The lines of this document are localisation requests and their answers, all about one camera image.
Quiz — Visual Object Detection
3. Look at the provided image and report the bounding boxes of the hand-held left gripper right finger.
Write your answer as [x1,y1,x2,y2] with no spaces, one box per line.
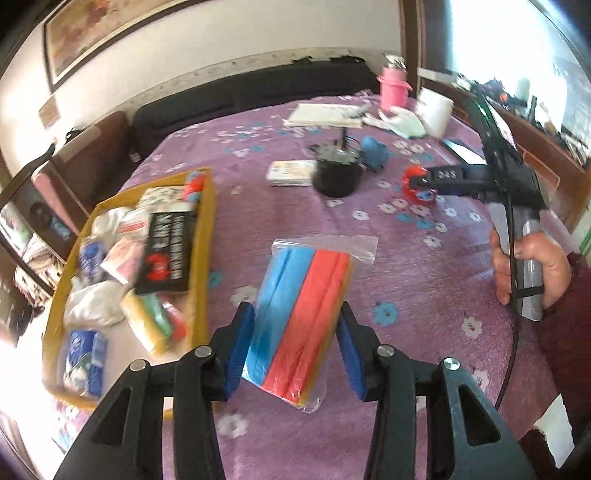
[336,302,539,480]

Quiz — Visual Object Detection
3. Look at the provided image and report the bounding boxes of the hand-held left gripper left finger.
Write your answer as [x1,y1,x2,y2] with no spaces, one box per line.
[53,302,257,480]

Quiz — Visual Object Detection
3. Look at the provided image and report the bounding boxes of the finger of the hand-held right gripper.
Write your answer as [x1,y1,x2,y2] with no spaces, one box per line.
[409,165,468,197]

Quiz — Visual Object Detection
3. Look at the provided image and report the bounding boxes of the red ruffled soft item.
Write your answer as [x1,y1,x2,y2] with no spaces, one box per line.
[399,166,437,204]

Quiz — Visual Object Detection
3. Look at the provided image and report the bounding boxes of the blue red sponge pack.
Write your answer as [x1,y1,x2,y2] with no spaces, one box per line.
[242,235,379,414]

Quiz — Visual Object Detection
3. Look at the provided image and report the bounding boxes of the yellow green sponge pack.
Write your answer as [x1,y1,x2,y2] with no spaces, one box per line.
[121,291,188,356]

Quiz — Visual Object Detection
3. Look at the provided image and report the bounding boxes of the yellow cardboard box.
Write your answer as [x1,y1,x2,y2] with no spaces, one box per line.
[41,167,218,418]

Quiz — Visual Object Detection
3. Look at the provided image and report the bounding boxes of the person's right forearm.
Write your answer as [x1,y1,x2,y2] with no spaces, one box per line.
[519,251,591,457]

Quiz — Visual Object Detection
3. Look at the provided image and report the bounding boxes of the blue soft item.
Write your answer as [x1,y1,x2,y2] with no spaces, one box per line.
[360,135,391,171]

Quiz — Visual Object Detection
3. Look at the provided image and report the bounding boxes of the person's right hand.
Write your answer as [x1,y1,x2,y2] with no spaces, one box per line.
[489,228,573,310]

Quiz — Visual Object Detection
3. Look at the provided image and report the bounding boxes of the black phone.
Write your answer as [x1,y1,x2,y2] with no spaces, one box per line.
[441,137,485,164]

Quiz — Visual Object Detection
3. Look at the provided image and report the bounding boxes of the wooden side table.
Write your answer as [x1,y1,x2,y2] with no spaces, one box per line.
[485,78,591,232]

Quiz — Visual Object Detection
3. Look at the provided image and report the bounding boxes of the white cup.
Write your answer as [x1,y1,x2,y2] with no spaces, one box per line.
[416,88,453,139]

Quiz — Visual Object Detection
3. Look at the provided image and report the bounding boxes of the white crumpled cloth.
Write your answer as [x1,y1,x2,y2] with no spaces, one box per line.
[362,106,428,139]

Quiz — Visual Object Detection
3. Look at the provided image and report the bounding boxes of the pink bottle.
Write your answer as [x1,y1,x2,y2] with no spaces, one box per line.
[376,55,411,109]

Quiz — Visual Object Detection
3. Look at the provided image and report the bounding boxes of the purple floral bedsheet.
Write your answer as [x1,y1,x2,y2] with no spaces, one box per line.
[51,90,578,480]

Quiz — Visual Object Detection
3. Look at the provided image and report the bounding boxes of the black round container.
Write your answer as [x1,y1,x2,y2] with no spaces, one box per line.
[308,138,365,199]

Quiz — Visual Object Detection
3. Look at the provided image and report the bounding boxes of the black red print packet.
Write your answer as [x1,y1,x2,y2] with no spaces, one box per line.
[134,210,199,296]

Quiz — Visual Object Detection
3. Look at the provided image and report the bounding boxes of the white booklet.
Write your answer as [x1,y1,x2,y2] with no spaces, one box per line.
[283,102,368,129]

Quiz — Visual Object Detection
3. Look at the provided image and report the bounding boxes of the pale pink packet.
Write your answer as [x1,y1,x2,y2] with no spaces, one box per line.
[99,237,146,284]

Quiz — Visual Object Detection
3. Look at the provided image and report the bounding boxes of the small white card box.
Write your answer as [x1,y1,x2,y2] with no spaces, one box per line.
[266,159,317,186]

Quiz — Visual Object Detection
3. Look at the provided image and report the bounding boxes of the blue white tissue pack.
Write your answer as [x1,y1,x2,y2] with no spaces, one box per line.
[62,329,109,400]
[76,235,109,282]

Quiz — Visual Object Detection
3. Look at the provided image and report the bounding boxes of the white red print plastic bag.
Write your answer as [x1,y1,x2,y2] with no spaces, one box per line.
[117,213,151,241]

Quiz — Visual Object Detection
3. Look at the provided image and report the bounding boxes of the orange blue knit gloves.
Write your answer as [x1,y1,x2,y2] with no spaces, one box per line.
[182,170,206,204]

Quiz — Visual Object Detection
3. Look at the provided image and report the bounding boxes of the black sofa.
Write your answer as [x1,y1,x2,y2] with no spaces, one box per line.
[131,58,379,155]

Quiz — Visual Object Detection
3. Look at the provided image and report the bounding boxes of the black cable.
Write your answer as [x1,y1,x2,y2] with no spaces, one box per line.
[496,194,522,411]

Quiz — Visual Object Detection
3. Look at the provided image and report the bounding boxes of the small wall plaque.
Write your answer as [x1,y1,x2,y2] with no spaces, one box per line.
[38,95,61,127]

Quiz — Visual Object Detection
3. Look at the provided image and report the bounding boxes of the framed wall picture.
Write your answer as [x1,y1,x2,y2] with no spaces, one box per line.
[42,0,204,93]

